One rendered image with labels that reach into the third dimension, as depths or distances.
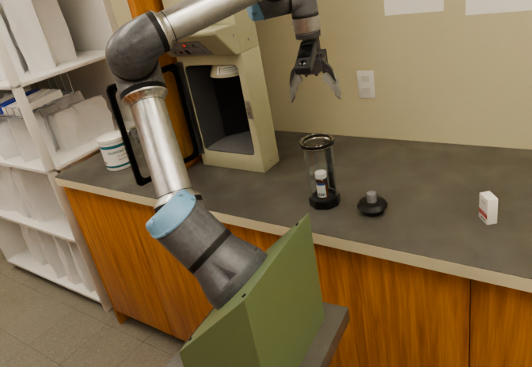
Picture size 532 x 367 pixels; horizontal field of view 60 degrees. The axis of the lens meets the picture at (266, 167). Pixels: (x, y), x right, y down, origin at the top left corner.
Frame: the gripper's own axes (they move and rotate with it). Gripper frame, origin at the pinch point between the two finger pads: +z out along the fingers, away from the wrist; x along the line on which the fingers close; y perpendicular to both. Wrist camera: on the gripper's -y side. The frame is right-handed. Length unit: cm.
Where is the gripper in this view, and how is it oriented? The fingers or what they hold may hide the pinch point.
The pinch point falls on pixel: (315, 102)
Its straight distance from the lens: 138.5
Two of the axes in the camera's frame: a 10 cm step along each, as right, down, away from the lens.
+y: 3.1, -4.6, 8.3
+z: 1.8, 8.9, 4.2
